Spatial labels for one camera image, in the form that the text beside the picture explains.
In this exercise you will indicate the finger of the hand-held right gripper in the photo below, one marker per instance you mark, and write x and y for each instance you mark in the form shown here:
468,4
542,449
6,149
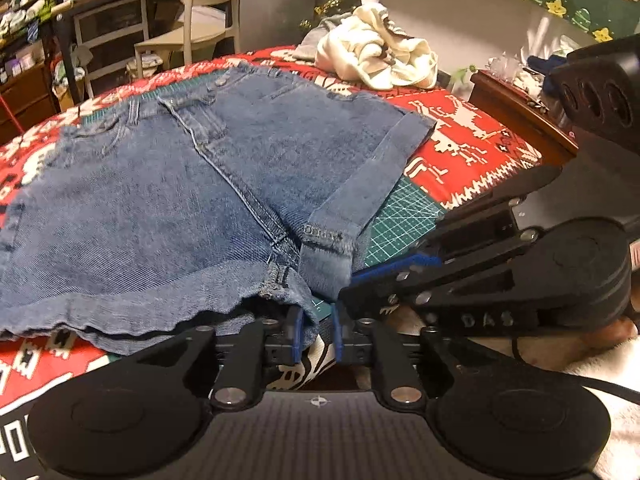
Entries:
475,232
400,266

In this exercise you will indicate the small Christmas tree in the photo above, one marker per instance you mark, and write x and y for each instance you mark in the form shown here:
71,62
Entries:
330,0

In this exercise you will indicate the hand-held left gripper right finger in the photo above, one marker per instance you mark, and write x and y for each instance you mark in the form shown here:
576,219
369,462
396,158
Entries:
336,335

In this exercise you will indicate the cream knit sweater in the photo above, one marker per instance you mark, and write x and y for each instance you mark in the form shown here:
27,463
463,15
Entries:
380,50

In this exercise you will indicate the red patterned blanket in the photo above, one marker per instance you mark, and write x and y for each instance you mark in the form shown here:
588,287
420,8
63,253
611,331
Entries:
470,125

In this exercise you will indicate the white fleece cloth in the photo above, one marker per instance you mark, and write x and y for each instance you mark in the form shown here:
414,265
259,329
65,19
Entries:
620,440

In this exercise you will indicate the grey crumpled garment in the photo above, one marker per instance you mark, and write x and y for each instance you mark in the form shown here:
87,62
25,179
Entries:
320,35

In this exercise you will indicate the white drawer unit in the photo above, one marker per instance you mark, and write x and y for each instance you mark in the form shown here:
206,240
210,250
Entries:
112,25

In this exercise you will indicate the wooden nightstand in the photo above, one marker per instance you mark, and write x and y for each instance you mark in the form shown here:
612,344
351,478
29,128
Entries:
520,105

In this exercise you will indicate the grey refrigerator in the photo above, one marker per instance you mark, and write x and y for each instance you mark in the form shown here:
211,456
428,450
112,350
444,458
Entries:
280,0

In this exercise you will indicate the cluttered storage shelf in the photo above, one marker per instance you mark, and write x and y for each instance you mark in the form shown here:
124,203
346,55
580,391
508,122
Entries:
20,10

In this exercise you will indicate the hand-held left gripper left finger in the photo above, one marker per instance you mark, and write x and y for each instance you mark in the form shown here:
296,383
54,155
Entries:
298,335

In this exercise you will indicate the navy fluffy cloth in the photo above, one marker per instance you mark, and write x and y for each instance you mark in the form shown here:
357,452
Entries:
545,62

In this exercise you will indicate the brown wooden drawer cabinet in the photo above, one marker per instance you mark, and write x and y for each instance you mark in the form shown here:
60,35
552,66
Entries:
25,100

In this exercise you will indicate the blue denim shorts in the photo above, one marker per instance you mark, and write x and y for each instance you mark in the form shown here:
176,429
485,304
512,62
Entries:
150,200

